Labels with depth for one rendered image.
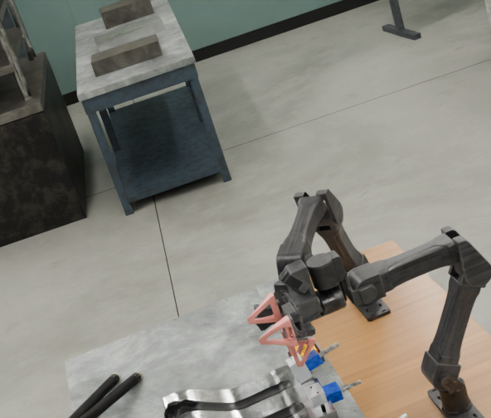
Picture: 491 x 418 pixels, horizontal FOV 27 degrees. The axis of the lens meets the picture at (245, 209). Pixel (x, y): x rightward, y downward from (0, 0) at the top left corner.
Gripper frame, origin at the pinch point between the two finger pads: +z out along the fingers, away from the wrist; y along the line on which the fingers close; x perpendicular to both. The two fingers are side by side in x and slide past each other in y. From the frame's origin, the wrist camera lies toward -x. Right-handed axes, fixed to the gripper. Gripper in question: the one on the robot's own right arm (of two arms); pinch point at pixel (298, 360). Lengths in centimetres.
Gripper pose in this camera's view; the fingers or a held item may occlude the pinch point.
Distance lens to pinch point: 258.6
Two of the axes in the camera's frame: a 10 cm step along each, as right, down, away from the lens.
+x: 9.8, -0.4, 1.8
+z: 0.1, 9.8, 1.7
